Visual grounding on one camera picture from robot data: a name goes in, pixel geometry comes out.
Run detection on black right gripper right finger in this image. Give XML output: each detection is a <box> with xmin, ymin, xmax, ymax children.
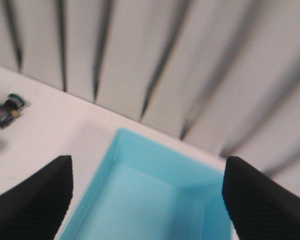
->
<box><xmin>222</xmin><ymin>156</ymin><xmax>300</xmax><ymax>240</ymax></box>

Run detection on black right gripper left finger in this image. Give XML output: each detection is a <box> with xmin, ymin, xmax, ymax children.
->
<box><xmin>0</xmin><ymin>155</ymin><xmax>73</xmax><ymax>240</ymax></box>

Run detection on light blue plastic box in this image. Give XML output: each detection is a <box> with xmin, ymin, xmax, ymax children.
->
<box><xmin>59</xmin><ymin>128</ymin><xmax>233</xmax><ymax>240</ymax></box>

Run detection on green push button far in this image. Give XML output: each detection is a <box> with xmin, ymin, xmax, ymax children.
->
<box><xmin>0</xmin><ymin>93</ymin><xmax>26</xmax><ymax>129</ymax></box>

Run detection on grey pleated curtain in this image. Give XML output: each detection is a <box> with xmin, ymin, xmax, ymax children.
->
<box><xmin>0</xmin><ymin>0</ymin><xmax>300</xmax><ymax>193</ymax></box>

